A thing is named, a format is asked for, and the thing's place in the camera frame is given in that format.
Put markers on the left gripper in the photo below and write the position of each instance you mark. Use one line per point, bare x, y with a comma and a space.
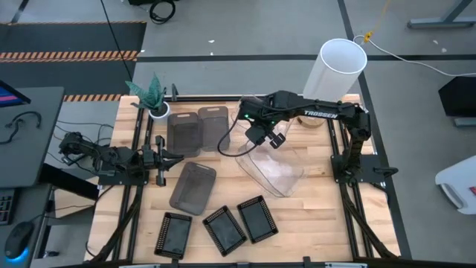
160, 164

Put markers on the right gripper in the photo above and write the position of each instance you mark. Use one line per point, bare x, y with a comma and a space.
256, 111

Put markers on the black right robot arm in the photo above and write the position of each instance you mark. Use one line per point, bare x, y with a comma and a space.
320, 113

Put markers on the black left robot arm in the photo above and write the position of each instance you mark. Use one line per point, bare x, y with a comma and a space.
111, 156

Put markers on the gray plastic basket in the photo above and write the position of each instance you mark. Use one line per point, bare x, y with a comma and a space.
215, 128
184, 136
193, 188

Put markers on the potted snake plant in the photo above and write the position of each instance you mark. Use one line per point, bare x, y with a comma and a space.
152, 98

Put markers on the black mesh basket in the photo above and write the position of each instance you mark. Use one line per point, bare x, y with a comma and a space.
257, 219
224, 231
173, 235

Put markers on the white cylindrical bin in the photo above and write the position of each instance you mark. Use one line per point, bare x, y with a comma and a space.
334, 74

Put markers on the light wooden panel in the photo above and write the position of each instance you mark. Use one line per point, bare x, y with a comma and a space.
74, 203

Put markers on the dark gray desk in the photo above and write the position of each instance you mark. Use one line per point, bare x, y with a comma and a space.
33, 156

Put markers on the black hazard-striped floor mat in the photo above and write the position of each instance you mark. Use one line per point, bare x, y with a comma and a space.
67, 39

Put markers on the computer monitor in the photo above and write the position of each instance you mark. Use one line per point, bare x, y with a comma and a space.
11, 97

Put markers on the black keyboard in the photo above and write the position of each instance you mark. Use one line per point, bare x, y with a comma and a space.
5, 206

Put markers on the black computer mouse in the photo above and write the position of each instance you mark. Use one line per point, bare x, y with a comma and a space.
18, 240

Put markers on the black box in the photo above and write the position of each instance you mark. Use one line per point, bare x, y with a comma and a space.
459, 97

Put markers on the white plastic device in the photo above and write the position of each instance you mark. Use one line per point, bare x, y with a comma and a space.
459, 182

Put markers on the gray metal table leg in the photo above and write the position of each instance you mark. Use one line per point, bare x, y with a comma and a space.
442, 23

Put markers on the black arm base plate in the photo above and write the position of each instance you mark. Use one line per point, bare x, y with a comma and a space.
119, 180
368, 169

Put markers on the black aluminium frame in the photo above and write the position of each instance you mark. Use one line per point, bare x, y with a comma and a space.
347, 216

